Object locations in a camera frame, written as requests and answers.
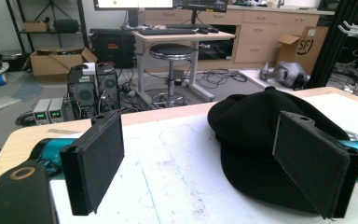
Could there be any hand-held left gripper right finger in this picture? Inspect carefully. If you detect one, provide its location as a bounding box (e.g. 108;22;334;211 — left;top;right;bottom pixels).
271;110;358;220

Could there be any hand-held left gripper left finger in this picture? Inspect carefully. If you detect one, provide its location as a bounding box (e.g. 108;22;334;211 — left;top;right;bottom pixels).
59;109;126;217

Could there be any black cap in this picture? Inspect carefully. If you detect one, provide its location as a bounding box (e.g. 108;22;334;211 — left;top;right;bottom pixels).
207;86;352;216

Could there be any grey bench power supply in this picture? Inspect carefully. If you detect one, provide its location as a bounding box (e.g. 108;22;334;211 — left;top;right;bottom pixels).
32;98;51;126
48;97;65;124

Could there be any black computer tower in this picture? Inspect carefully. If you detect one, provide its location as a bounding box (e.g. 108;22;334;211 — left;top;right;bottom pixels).
95;63;121;114
67;64;100;119

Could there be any white table mat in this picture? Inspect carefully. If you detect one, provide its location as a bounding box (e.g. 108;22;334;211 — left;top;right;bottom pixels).
49;92;358;224

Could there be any grey robot device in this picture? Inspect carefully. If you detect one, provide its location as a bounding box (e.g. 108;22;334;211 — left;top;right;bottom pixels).
259;61;310;91

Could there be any large open cardboard box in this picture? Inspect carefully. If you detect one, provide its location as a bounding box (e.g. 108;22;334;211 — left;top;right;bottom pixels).
22;47;99;77

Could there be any printed cardboard box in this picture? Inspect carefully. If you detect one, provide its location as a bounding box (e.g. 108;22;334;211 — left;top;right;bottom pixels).
275;25;330;76

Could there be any black equipment case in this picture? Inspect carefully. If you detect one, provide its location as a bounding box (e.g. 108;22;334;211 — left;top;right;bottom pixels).
89;28;136;70

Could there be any black round stool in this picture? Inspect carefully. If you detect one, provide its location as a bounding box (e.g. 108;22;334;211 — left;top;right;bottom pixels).
148;43;199;108

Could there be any black bag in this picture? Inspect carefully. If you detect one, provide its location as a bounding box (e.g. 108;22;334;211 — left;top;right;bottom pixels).
52;19;81;34

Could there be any wooden drawer cabinet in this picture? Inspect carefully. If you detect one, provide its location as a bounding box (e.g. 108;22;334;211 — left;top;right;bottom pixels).
143;6;336;71

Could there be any black metal shelf rack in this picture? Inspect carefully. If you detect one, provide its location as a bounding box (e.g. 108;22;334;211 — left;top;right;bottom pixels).
5;0;90;58

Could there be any black keyboard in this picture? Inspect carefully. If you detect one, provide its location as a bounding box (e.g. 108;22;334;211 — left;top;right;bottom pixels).
165;23;212;31
138;27;198;36

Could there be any small cardboard box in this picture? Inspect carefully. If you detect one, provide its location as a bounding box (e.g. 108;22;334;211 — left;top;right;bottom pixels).
23;21;50;33

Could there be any light wooden office desk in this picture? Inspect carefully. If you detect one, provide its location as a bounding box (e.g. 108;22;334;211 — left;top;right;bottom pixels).
131;30;236;107

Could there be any white-screen monitor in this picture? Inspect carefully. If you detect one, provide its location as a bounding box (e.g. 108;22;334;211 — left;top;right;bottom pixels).
92;0;174;11

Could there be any dark-screen monitor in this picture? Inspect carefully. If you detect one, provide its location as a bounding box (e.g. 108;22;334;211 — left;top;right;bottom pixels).
172;0;229;14

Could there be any black metal frame post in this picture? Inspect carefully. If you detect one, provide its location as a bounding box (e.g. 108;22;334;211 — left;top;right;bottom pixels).
307;0;358;90

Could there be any bundle of floor cables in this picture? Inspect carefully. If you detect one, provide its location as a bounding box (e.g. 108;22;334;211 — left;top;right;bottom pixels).
196;68;249;91

